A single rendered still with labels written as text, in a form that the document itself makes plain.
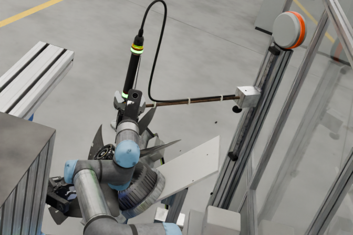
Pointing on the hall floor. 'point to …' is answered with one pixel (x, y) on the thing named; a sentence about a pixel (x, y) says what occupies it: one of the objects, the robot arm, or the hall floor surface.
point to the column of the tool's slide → (228, 172)
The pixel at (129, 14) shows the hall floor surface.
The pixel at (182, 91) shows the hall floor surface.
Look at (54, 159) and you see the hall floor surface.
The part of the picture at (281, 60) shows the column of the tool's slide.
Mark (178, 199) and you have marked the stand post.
